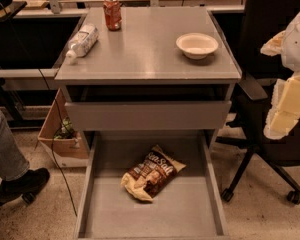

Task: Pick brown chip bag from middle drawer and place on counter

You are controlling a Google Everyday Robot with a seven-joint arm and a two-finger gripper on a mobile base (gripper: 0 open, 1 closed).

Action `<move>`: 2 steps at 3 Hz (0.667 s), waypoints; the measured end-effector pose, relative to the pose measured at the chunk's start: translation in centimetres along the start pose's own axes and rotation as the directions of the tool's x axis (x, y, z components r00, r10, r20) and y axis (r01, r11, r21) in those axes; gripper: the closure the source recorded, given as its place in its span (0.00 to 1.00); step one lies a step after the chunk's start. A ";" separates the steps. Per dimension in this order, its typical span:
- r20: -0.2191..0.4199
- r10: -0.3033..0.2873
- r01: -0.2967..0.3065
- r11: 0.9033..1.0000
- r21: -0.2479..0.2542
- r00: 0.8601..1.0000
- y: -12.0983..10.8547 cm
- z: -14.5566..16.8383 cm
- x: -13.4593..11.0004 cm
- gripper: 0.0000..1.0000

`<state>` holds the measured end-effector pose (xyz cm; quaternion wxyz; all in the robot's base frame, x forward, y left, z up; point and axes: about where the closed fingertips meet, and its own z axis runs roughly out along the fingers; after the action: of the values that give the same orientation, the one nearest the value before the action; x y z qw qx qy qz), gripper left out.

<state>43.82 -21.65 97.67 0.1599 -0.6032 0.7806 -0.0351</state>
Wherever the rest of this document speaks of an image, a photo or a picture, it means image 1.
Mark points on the black shoe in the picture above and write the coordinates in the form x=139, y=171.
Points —
x=32, y=181

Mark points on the cardboard box with trash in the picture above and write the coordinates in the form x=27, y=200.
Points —
x=61, y=142

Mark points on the brown sea salt chip bag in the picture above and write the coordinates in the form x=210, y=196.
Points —
x=146, y=179

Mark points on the open grey middle drawer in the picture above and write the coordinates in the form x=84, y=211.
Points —
x=188, y=208

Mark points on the grey top drawer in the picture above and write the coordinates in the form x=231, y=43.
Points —
x=147, y=115

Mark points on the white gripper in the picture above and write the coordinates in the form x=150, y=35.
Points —
x=299, y=45

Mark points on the person leg in jeans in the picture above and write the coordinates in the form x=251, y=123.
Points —
x=13, y=164

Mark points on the white paper bowl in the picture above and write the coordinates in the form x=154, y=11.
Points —
x=196, y=45

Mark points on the black office chair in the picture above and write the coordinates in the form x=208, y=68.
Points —
x=267, y=99

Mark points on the grey drawer cabinet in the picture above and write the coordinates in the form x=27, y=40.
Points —
x=141, y=62

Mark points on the orange soda can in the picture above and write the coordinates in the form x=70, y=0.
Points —
x=112, y=12

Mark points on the clear plastic water bottle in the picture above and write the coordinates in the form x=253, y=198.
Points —
x=82, y=42

